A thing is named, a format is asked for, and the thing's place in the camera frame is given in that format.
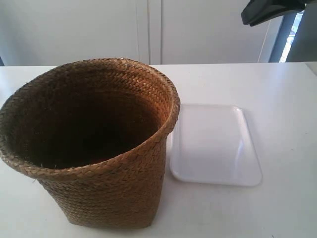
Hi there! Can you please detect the brown woven wicker basket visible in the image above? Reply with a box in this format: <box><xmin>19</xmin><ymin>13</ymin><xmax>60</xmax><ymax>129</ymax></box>
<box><xmin>0</xmin><ymin>58</ymin><xmax>180</xmax><ymax>228</ymax></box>

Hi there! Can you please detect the white rectangular plastic tray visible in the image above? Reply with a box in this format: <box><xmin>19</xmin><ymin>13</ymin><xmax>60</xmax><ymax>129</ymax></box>
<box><xmin>169</xmin><ymin>104</ymin><xmax>263</xmax><ymax>187</ymax></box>

